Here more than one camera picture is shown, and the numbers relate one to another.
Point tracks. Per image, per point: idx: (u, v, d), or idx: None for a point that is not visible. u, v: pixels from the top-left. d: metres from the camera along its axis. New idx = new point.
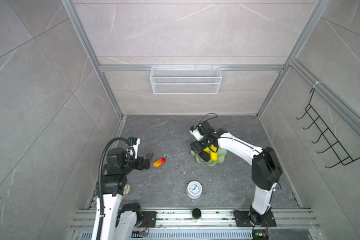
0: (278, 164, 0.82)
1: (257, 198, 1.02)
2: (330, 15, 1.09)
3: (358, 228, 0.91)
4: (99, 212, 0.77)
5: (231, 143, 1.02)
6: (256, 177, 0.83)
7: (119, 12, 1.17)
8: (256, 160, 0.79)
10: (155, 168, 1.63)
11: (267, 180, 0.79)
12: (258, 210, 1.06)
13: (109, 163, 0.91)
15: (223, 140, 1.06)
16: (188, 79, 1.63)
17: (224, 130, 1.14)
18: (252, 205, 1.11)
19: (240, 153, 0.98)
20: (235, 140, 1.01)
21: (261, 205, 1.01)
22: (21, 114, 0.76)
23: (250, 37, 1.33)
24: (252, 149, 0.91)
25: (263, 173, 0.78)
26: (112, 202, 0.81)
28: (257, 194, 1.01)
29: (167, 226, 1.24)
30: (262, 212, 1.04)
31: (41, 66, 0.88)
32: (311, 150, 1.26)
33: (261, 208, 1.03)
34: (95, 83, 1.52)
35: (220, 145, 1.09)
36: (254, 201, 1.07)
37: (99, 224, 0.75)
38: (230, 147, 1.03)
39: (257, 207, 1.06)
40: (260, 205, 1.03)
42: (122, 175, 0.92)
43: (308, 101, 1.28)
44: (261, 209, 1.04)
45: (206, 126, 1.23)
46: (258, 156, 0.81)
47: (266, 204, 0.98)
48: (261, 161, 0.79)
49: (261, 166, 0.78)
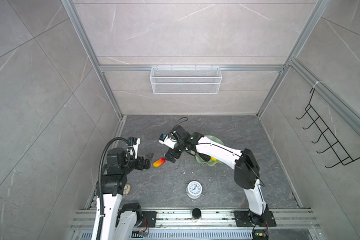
0: (256, 163, 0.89)
1: (250, 199, 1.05)
2: (330, 15, 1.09)
3: (358, 228, 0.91)
4: (99, 212, 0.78)
5: (209, 149, 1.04)
6: (238, 180, 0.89)
7: (119, 12, 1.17)
8: (238, 165, 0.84)
10: (154, 168, 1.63)
11: (250, 181, 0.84)
12: (257, 211, 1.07)
13: (109, 163, 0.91)
15: (201, 146, 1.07)
16: (188, 79, 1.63)
17: (201, 133, 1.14)
18: (250, 207, 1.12)
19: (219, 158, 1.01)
20: (213, 145, 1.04)
21: (256, 205, 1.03)
22: (21, 114, 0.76)
23: (250, 37, 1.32)
24: (232, 154, 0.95)
25: (246, 175, 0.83)
26: (112, 202, 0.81)
28: (249, 196, 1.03)
29: (167, 226, 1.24)
30: (261, 212, 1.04)
31: (41, 66, 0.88)
32: (311, 150, 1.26)
33: (258, 208, 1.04)
34: (95, 83, 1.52)
35: (199, 151, 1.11)
36: (250, 203, 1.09)
37: (99, 224, 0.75)
38: (210, 152, 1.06)
39: (254, 208, 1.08)
40: (256, 206, 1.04)
42: (122, 175, 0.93)
43: (308, 101, 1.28)
44: (259, 210, 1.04)
45: (180, 132, 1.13)
46: (239, 161, 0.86)
47: (260, 203, 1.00)
48: (243, 165, 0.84)
49: (244, 170, 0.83)
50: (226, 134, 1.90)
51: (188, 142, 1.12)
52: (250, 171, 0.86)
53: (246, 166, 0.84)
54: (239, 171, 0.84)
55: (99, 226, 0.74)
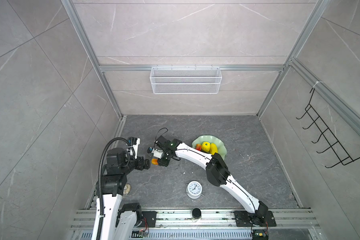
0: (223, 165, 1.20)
1: (238, 200, 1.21)
2: (330, 15, 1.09)
3: (358, 228, 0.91)
4: (99, 212, 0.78)
5: (185, 153, 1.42)
6: (211, 179, 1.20)
7: (119, 12, 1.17)
8: (208, 168, 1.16)
10: (154, 168, 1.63)
11: (217, 178, 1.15)
12: (251, 210, 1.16)
13: (109, 163, 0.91)
15: (180, 151, 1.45)
16: (188, 79, 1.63)
17: (179, 140, 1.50)
18: (245, 209, 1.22)
19: (193, 160, 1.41)
20: (189, 150, 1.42)
21: (245, 203, 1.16)
22: (21, 114, 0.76)
23: (250, 37, 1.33)
24: (203, 158, 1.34)
25: (214, 175, 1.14)
26: (112, 203, 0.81)
28: (236, 198, 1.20)
29: (167, 226, 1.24)
30: (252, 208, 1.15)
31: (41, 66, 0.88)
32: (311, 150, 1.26)
33: (248, 204, 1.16)
34: (95, 83, 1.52)
35: (178, 154, 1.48)
36: (243, 207, 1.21)
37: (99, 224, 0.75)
38: (187, 155, 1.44)
39: (246, 207, 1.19)
40: (244, 203, 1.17)
42: (122, 176, 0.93)
43: (308, 101, 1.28)
44: (251, 208, 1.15)
45: (162, 141, 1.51)
46: (209, 164, 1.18)
47: (247, 198, 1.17)
48: (212, 167, 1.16)
49: (212, 171, 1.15)
50: (226, 134, 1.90)
51: (168, 147, 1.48)
52: (218, 172, 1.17)
53: (214, 168, 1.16)
54: (209, 172, 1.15)
55: (99, 227, 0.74)
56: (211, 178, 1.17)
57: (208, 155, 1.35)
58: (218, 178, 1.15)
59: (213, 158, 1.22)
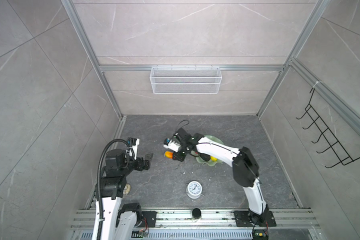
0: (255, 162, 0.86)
1: (250, 198, 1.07)
2: (330, 15, 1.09)
3: (358, 228, 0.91)
4: (99, 216, 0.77)
5: (209, 148, 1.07)
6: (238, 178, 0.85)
7: (119, 12, 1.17)
8: (236, 163, 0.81)
10: (154, 168, 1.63)
11: (246, 178, 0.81)
12: (256, 211, 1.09)
13: (108, 166, 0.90)
15: (201, 145, 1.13)
16: (188, 79, 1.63)
17: (201, 134, 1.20)
18: (249, 206, 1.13)
19: (220, 156, 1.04)
20: (213, 144, 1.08)
21: (256, 204, 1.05)
22: (21, 114, 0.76)
23: (250, 37, 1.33)
24: (229, 152, 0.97)
25: (243, 172, 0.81)
26: (111, 206, 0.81)
28: (248, 194, 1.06)
29: (167, 226, 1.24)
30: (258, 210, 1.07)
31: (41, 66, 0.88)
32: (311, 151, 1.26)
33: (258, 207, 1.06)
34: (95, 83, 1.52)
35: (199, 150, 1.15)
36: (248, 202, 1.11)
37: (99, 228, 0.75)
38: (210, 152, 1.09)
39: (253, 207, 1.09)
40: (255, 205, 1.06)
42: (122, 178, 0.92)
43: (308, 101, 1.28)
44: (257, 209, 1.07)
45: (182, 134, 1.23)
46: (234, 157, 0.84)
47: (260, 202, 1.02)
48: (240, 163, 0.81)
49: (241, 167, 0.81)
50: (226, 134, 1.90)
51: (189, 142, 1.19)
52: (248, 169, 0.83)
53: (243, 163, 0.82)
54: (237, 168, 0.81)
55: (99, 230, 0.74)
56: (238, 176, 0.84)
57: (236, 149, 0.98)
58: (248, 177, 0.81)
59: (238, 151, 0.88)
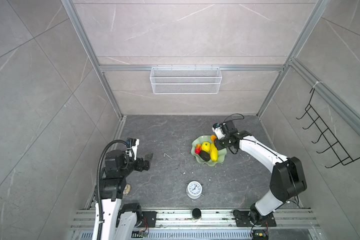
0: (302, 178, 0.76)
1: (265, 199, 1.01)
2: (330, 15, 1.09)
3: (358, 228, 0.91)
4: (99, 218, 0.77)
5: (252, 146, 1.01)
6: (275, 186, 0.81)
7: (118, 12, 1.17)
8: (278, 168, 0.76)
10: (154, 168, 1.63)
11: (285, 190, 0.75)
12: (260, 211, 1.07)
13: (108, 167, 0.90)
15: (245, 142, 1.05)
16: (188, 79, 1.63)
17: (247, 132, 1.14)
18: (256, 203, 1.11)
19: (261, 159, 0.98)
20: (258, 144, 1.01)
21: (266, 208, 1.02)
22: (21, 114, 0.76)
23: (250, 37, 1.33)
24: (274, 156, 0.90)
25: (283, 182, 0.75)
26: (111, 207, 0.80)
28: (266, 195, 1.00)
29: (167, 226, 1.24)
30: (262, 212, 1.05)
31: (41, 66, 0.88)
32: (311, 151, 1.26)
33: (265, 211, 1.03)
34: (95, 83, 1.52)
35: (241, 147, 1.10)
36: (258, 200, 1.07)
37: (99, 230, 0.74)
38: (252, 150, 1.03)
39: (260, 207, 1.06)
40: (264, 208, 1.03)
42: (122, 179, 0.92)
43: (309, 101, 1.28)
44: (262, 211, 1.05)
45: (229, 126, 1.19)
46: (280, 164, 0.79)
47: (272, 209, 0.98)
48: (283, 170, 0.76)
49: (283, 175, 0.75)
50: None
51: (234, 135, 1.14)
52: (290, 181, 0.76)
53: (287, 172, 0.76)
54: (278, 174, 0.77)
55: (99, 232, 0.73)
56: (275, 183, 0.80)
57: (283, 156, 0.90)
58: (287, 190, 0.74)
59: (288, 160, 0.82)
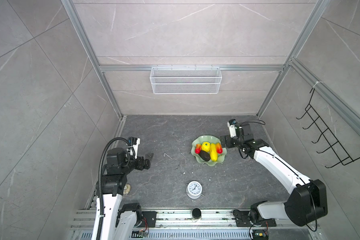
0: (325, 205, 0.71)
1: (270, 207, 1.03)
2: (330, 15, 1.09)
3: (358, 228, 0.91)
4: (99, 212, 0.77)
5: (270, 159, 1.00)
6: (293, 208, 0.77)
7: (119, 12, 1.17)
8: (299, 191, 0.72)
10: (154, 168, 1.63)
11: (305, 216, 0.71)
12: (262, 213, 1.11)
13: (109, 163, 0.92)
15: (262, 153, 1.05)
16: (188, 79, 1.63)
17: (265, 142, 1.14)
18: (259, 205, 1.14)
19: (279, 175, 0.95)
20: (277, 159, 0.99)
21: (269, 214, 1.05)
22: (21, 115, 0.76)
23: (250, 37, 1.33)
24: (295, 176, 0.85)
25: (303, 207, 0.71)
26: (112, 203, 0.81)
28: (273, 204, 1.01)
29: (167, 226, 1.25)
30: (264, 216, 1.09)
31: (41, 66, 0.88)
32: (311, 151, 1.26)
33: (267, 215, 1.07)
34: (95, 83, 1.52)
35: (256, 157, 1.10)
36: (264, 204, 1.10)
37: (99, 224, 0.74)
38: (269, 164, 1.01)
39: (263, 210, 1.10)
40: (268, 213, 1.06)
42: (123, 175, 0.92)
43: (308, 101, 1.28)
44: (264, 214, 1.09)
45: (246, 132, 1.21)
46: (301, 187, 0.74)
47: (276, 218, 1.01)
48: (305, 195, 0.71)
49: (303, 199, 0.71)
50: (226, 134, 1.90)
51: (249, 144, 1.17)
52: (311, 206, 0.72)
53: (309, 197, 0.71)
54: (298, 197, 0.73)
55: (99, 226, 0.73)
56: (293, 205, 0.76)
57: (306, 178, 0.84)
58: (307, 216, 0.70)
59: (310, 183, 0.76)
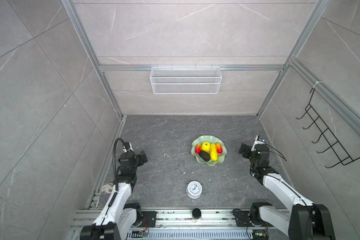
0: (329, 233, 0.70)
1: (271, 214, 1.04)
2: (330, 15, 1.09)
3: (358, 228, 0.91)
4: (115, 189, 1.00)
5: (276, 183, 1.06)
6: (294, 229, 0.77)
7: (119, 12, 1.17)
8: (298, 210, 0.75)
10: (154, 168, 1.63)
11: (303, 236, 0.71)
12: (262, 213, 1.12)
13: (123, 165, 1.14)
15: (270, 177, 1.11)
16: (188, 79, 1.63)
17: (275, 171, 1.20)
18: (261, 206, 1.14)
19: (282, 197, 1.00)
20: (282, 183, 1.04)
21: (269, 217, 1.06)
22: (21, 115, 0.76)
23: (250, 37, 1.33)
24: (297, 197, 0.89)
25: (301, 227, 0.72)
26: (124, 186, 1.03)
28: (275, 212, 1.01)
29: (167, 226, 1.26)
30: (264, 219, 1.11)
31: (41, 66, 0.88)
32: (311, 151, 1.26)
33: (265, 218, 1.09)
34: (95, 83, 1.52)
35: (264, 182, 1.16)
36: (267, 208, 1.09)
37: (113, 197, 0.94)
38: (275, 188, 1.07)
39: (263, 212, 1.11)
40: (267, 217, 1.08)
42: (134, 174, 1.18)
43: (309, 101, 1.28)
44: (262, 215, 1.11)
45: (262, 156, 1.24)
46: (302, 207, 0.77)
47: (273, 224, 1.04)
48: (303, 214, 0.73)
49: (302, 219, 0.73)
50: (226, 134, 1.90)
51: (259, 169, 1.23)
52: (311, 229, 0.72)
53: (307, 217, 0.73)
54: (297, 216, 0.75)
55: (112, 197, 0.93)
56: (294, 227, 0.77)
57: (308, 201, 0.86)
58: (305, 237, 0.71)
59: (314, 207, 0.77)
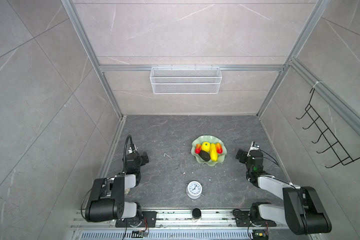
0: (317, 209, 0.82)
1: (272, 210, 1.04)
2: (330, 15, 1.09)
3: (358, 227, 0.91)
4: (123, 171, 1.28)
5: (268, 180, 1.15)
6: (288, 212, 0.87)
7: (119, 12, 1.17)
8: (287, 191, 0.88)
10: (154, 168, 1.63)
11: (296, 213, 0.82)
12: (261, 212, 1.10)
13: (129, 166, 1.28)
15: (262, 177, 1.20)
16: (188, 79, 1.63)
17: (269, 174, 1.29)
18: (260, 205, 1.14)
19: (276, 190, 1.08)
20: (274, 179, 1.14)
21: (270, 215, 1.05)
22: (21, 115, 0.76)
23: (250, 37, 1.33)
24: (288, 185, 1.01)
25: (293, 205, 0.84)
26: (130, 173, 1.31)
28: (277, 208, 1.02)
29: (167, 226, 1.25)
30: (264, 218, 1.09)
31: (41, 66, 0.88)
32: (311, 151, 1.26)
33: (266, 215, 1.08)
34: (95, 83, 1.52)
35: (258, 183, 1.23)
36: (267, 205, 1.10)
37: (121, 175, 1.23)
38: (268, 185, 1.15)
39: (263, 210, 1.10)
40: (268, 214, 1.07)
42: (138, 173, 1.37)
43: (308, 101, 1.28)
44: (263, 214, 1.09)
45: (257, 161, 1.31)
46: (291, 189, 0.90)
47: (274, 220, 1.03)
48: (293, 194, 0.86)
49: (292, 198, 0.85)
50: (226, 134, 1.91)
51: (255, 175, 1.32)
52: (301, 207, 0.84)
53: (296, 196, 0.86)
54: (287, 197, 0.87)
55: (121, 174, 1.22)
56: (288, 209, 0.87)
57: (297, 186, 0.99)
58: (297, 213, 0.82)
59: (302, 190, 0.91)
